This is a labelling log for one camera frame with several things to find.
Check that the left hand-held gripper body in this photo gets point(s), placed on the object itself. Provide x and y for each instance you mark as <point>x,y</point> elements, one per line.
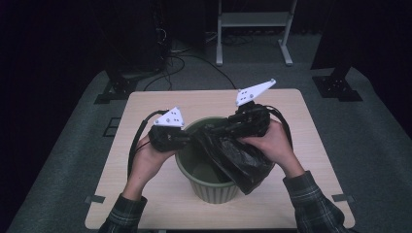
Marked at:
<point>166,134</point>

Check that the black stand base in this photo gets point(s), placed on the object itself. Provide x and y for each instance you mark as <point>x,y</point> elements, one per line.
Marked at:
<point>336,85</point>
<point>118,89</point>

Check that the person's right hand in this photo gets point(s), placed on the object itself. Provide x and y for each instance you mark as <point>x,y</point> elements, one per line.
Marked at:
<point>278,149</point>

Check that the person's left hand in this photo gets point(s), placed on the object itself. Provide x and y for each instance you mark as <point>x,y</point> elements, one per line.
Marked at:
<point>145,165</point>

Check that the black tape rectangle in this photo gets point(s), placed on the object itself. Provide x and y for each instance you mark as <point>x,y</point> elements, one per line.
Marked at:
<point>111,126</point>

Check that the green plastic trash bin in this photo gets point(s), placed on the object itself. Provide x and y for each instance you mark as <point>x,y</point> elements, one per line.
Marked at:
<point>207,181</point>

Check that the white metal stand frame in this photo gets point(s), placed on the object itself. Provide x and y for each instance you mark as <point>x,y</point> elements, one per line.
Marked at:
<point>256,18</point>

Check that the grey tape strip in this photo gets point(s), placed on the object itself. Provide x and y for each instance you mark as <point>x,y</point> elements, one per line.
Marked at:
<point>342,198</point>
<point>94,199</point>

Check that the black plastic garbage bag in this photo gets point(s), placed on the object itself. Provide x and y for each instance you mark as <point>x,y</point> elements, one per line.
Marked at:
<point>239,158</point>

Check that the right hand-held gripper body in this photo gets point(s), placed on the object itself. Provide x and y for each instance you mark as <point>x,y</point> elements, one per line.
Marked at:
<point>252,119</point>

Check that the dark equipment cabinet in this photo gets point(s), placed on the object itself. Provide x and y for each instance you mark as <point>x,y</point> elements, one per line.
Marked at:
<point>136,35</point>

